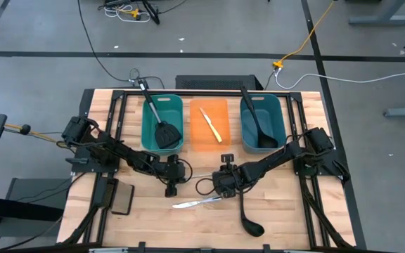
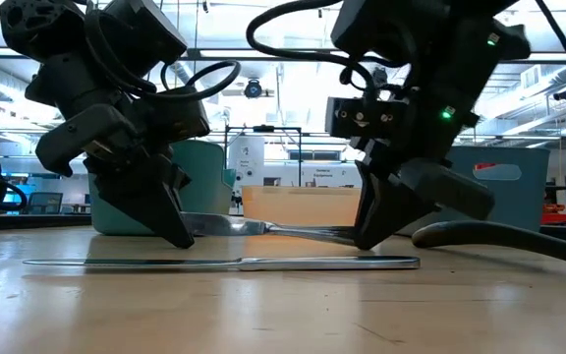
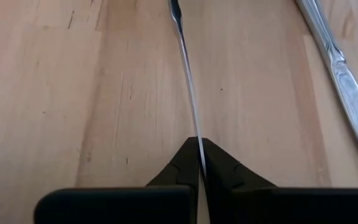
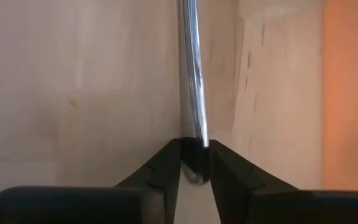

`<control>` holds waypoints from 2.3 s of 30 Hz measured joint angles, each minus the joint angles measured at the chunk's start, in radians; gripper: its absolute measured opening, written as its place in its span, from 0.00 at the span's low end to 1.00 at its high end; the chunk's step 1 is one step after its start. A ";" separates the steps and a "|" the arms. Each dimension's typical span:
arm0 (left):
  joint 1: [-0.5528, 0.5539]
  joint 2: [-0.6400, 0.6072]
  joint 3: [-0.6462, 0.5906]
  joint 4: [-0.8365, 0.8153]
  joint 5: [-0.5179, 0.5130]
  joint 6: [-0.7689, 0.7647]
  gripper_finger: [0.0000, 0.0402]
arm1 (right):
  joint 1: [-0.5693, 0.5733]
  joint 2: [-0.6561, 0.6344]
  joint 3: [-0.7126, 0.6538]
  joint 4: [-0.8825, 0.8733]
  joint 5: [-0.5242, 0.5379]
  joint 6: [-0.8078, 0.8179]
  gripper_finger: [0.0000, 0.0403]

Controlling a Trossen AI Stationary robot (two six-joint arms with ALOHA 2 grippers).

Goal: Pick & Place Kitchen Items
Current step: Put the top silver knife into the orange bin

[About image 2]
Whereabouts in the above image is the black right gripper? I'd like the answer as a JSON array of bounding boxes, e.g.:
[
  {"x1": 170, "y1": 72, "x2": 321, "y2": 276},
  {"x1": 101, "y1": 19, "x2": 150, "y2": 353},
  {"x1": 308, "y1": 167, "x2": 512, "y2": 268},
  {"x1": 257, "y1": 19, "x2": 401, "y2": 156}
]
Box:
[{"x1": 354, "y1": 116, "x2": 498, "y2": 251}]

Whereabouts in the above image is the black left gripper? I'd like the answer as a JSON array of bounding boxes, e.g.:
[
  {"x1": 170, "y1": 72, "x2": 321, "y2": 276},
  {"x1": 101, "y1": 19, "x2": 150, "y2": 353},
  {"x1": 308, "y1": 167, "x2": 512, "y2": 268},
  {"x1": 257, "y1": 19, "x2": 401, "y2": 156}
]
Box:
[{"x1": 34, "y1": 101, "x2": 197, "y2": 250}]

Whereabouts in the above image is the silver table knife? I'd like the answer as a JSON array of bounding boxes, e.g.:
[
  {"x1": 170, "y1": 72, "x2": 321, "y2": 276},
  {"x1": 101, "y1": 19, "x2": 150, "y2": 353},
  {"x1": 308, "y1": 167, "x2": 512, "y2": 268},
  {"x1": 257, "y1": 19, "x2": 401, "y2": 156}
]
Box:
[
  {"x1": 179, "y1": 211, "x2": 363, "y2": 247},
  {"x1": 21, "y1": 254, "x2": 422, "y2": 273}
]

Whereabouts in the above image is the green plastic bin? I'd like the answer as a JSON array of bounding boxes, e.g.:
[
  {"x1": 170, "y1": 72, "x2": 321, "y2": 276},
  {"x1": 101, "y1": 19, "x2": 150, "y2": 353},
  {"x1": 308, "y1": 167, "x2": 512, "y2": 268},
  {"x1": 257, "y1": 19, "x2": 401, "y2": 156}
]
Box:
[{"x1": 87, "y1": 140, "x2": 238, "y2": 236}]

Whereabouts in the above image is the orange translucent plastic bin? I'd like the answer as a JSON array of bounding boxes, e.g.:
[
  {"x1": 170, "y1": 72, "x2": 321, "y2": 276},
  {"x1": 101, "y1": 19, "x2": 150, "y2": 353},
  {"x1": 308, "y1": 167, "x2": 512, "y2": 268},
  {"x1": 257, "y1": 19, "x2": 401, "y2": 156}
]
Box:
[{"x1": 241, "y1": 185, "x2": 363, "y2": 228}]

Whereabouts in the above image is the blue plastic bin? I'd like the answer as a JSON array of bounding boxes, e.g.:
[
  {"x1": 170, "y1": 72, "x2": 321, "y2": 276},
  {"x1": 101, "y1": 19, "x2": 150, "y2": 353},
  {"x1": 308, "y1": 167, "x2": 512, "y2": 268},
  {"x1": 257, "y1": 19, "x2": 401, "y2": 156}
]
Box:
[{"x1": 395, "y1": 146, "x2": 551, "y2": 237}]

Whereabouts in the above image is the black ceiling spotlight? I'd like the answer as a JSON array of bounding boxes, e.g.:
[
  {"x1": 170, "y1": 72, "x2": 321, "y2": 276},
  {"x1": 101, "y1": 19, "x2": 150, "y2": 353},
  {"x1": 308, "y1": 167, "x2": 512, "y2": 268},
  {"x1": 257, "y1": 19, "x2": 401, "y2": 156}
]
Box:
[{"x1": 243, "y1": 78, "x2": 263, "y2": 99}]

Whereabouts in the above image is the red box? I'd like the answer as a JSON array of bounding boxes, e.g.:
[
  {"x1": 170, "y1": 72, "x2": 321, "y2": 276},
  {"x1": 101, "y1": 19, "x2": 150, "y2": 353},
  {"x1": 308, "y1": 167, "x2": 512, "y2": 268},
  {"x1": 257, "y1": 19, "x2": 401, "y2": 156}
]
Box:
[{"x1": 540, "y1": 204, "x2": 566, "y2": 226}]

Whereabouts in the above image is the ceiling linear light fixture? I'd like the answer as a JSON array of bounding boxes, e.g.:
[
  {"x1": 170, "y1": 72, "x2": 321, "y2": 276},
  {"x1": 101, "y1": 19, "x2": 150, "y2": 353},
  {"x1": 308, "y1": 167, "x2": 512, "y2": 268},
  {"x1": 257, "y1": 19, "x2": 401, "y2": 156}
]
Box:
[{"x1": 0, "y1": 45, "x2": 336, "y2": 63}]

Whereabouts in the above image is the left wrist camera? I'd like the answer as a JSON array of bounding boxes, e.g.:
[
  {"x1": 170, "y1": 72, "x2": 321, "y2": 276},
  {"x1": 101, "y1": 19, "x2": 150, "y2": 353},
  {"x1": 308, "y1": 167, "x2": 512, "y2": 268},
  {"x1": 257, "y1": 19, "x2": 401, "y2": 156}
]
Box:
[{"x1": 133, "y1": 86, "x2": 211, "y2": 145}]

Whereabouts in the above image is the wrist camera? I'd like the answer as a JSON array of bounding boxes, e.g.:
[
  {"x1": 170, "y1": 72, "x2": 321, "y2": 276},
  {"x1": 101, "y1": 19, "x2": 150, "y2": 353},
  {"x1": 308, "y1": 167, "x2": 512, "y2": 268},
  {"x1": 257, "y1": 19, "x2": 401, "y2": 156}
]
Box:
[
  {"x1": 324, "y1": 95, "x2": 411, "y2": 140},
  {"x1": 133, "y1": 86, "x2": 211, "y2": 145}
]

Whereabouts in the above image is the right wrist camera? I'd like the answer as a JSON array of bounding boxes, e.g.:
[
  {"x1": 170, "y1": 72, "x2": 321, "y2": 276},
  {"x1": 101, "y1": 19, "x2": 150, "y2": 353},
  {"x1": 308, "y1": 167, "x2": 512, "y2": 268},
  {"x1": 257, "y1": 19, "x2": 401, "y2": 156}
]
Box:
[{"x1": 324, "y1": 95, "x2": 411, "y2": 140}]

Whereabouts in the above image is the black aluminium table frame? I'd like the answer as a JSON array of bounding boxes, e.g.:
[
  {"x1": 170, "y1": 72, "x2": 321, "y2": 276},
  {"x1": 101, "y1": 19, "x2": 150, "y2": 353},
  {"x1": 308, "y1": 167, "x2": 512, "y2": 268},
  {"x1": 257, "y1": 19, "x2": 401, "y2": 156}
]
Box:
[{"x1": 0, "y1": 210, "x2": 566, "y2": 235}]

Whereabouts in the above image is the black rack frame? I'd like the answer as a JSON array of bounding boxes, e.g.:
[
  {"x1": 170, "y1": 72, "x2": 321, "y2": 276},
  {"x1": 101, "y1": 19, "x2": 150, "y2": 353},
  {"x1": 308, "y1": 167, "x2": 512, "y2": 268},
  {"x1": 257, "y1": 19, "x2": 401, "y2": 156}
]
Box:
[{"x1": 223, "y1": 124, "x2": 304, "y2": 188}]

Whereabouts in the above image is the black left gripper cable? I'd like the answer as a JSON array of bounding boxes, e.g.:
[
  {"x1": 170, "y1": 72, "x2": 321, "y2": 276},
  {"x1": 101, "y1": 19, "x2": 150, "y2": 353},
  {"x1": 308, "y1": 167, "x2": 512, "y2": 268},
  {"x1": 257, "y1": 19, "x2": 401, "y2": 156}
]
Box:
[{"x1": 84, "y1": 9, "x2": 243, "y2": 104}]

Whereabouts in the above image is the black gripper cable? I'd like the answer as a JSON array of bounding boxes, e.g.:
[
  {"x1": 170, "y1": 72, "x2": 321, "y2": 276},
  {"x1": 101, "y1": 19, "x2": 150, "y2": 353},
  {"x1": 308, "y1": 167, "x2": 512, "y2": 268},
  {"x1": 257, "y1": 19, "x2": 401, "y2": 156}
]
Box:
[
  {"x1": 245, "y1": 0, "x2": 378, "y2": 97},
  {"x1": 84, "y1": 9, "x2": 243, "y2": 104}
]

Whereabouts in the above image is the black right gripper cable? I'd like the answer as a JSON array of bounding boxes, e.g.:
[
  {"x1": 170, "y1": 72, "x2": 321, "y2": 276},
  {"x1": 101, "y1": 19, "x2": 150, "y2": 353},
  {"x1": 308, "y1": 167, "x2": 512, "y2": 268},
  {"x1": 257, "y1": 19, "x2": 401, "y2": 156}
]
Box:
[{"x1": 245, "y1": 0, "x2": 378, "y2": 97}]

